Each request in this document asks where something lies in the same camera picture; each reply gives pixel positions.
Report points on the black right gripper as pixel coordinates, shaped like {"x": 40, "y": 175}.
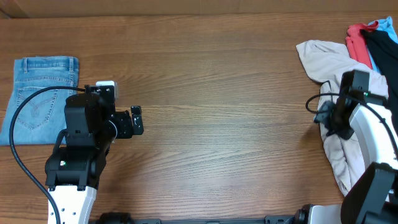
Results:
{"x": 346, "y": 132}

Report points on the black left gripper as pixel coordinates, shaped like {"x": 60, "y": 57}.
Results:
{"x": 125, "y": 129}

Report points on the beige cotton shorts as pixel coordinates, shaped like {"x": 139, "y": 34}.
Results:
{"x": 326, "y": 62}

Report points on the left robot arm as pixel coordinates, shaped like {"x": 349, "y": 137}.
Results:
{"x": 79, "y": 156}

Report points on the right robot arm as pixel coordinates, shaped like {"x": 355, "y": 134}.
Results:
{"x": 373, "y": 199}

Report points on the red t-shirt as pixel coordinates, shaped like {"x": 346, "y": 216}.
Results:
{"x": 356, "y": 43}

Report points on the black garment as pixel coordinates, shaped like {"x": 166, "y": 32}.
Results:
{"x": 384, "y": 52}

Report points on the light blue t-shirt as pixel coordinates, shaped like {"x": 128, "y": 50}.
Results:
{"x": 385, "y": 25}

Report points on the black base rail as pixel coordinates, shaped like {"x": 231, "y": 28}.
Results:
{"x": 125, "y": 218}

